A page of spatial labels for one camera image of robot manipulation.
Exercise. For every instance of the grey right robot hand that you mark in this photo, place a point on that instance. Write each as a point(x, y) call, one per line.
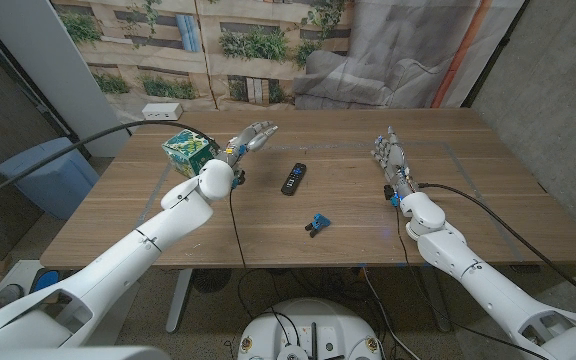
point(395, 157)

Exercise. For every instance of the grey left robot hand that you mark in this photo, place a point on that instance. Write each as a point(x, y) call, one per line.
point(248, 140)

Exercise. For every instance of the black TV remote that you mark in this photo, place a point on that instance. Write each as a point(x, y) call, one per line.
point(293, 179)

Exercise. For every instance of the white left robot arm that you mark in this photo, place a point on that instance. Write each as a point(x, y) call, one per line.
point(133, 260)

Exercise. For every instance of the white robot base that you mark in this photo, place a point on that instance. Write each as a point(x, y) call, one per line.
point(313, 325)

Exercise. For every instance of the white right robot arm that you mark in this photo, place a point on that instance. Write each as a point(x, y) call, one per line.
point(488, 285)

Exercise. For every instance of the green floral tissue box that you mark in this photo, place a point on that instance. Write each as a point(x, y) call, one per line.
point(188, 150)

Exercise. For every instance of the printed building backdrop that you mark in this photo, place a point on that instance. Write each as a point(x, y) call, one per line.
point(268, 55)

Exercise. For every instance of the white power strip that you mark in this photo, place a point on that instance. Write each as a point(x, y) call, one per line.
point(162, 111)

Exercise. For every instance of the small blue black clip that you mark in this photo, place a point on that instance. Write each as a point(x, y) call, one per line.
point(319, 223)

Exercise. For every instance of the black backdrop pole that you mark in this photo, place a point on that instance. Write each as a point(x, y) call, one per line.
point(493, 55)

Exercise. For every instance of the black round grille disc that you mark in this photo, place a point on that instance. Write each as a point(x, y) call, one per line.
point(211, 280)

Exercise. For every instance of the grey table leg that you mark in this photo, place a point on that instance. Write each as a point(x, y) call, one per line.
point(436, 300)

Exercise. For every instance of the white table leg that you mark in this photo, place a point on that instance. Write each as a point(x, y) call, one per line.
point(178, 305)

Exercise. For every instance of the blue plastic bin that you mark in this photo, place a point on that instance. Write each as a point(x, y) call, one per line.
point(50, 175)

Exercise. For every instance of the white partition panel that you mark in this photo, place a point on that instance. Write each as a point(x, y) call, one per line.
point(53, 65)

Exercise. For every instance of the white device with blue panels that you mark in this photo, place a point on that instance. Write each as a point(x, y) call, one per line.
point(23, 280)

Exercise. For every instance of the white robot chest shell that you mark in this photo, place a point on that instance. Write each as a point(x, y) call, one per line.
point(68, 354)

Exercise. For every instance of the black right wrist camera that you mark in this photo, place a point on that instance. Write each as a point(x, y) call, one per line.
point(392, 195)

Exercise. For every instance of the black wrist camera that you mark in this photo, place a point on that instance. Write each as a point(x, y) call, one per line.
point(392, 195)
point(239, 179)

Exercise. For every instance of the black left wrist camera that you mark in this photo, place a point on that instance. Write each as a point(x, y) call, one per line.
point(239, 179)

